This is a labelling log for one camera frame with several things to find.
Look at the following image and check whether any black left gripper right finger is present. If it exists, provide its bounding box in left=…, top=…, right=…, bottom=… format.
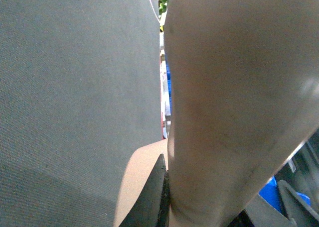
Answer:
left=277, top=180, right=319, bottom=227

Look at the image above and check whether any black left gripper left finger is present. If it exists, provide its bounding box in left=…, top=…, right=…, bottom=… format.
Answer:
left=120, top=154, right=169, bottom=227

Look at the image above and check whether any beige plastic dustpan tray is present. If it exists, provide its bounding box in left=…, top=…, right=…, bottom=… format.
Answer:
left=114, top=0, right=319, bottom=227

